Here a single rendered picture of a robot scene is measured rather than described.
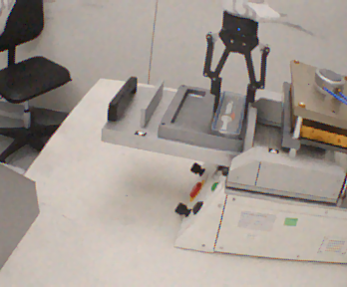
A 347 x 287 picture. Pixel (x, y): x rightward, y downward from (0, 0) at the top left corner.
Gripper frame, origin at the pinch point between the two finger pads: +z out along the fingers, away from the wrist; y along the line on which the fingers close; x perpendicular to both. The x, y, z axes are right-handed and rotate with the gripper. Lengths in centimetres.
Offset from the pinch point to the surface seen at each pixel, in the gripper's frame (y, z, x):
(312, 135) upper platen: -18.0, -1.4, 10.1
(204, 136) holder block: 3.7, 3.9, 9.9
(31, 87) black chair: 104, 55, -96
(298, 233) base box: -20.6, 18.5, 16.8
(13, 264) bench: 37, 28, 39
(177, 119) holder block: 10.1, 4.9, 3.5
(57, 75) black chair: 95, 54, -112
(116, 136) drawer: 20.5, 7.0, 11.0
